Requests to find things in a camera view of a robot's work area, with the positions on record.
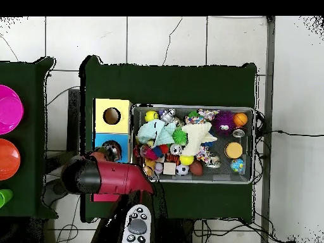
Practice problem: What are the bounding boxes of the clear plastic packet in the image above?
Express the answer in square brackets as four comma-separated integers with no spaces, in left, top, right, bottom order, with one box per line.
[102,140,122,162]

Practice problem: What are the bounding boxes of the wooden box with three holes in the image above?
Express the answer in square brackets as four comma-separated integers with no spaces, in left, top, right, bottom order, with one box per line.
[90,97,132,203]

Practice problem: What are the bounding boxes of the shallow mesh bin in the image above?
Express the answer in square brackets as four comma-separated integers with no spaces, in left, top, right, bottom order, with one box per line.
[129,103,256,185]

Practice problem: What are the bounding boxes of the mint muslin cloth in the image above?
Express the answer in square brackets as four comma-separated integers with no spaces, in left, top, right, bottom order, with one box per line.
[136,119,177,148]

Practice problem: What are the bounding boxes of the smooth yellow ball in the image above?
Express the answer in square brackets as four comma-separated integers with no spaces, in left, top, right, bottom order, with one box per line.
[144,110,159,123]

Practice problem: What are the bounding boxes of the yellow tennis ball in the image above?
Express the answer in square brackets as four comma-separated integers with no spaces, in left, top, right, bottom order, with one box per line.
[179,154,195,166]

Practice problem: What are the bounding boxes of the small soccer ball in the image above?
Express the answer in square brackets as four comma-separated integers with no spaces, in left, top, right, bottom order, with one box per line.
[175,163,190,177]

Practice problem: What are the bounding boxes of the colourful patterned cloth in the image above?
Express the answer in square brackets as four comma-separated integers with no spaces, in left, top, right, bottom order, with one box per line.
[184,108,220,125]

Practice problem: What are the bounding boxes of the dark green table cloth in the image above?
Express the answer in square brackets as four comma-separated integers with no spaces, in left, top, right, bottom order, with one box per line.
[79,54,258,225]
[0,56,59,220]

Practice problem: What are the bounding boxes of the purple spiky rubber ball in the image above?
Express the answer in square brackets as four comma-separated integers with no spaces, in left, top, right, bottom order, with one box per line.
[211,110,236,137]

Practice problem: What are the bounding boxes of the small orange basketball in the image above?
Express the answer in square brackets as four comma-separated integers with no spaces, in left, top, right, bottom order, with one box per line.
[232,112,248,127]

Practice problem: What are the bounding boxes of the blue globe ball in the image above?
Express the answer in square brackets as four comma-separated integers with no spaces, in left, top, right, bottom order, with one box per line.
[230,158,246,174]

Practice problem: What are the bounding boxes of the orange plastic bowl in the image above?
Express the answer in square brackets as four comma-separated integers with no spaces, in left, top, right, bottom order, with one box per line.
[0,138,22,181]

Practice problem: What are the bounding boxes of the magenta plastic bowl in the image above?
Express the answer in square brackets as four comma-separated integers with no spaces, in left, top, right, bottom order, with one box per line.
[0,84,25,135]

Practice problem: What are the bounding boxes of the green plastic cup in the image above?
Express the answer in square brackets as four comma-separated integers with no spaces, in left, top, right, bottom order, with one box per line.
[0,189,14,208]

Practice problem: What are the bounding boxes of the grey metal rail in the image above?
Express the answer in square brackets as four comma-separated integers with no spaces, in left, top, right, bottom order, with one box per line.
[260,16,276,243]

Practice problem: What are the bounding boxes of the black cable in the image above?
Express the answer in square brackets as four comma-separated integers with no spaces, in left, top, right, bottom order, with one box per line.
[263,129,324,138]

